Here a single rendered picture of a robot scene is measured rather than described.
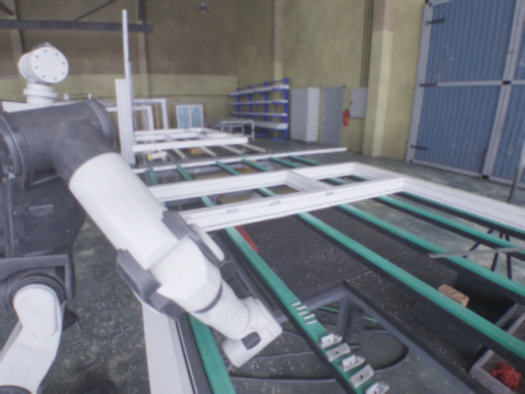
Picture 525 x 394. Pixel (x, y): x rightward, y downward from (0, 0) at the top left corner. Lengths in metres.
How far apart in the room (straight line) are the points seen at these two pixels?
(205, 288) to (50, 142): 0.30
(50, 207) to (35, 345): 0.37
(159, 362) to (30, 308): 0.38
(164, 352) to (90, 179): 0.29
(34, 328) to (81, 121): 0.51
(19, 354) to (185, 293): 0.59
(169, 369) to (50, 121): 0.40
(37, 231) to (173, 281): 0.35
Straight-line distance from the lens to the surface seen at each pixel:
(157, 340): 0.51
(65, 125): 0.45
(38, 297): 0.74
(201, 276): 0.38
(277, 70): 13.06
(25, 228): 0.64
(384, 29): 8.35
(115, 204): 0.37
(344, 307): 1.28
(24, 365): 0.92
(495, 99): 6.93
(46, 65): 0.66
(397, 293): 1.22
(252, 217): 1.05
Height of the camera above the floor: 1.30
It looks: 19 degrees down
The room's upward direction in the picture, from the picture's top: straight up
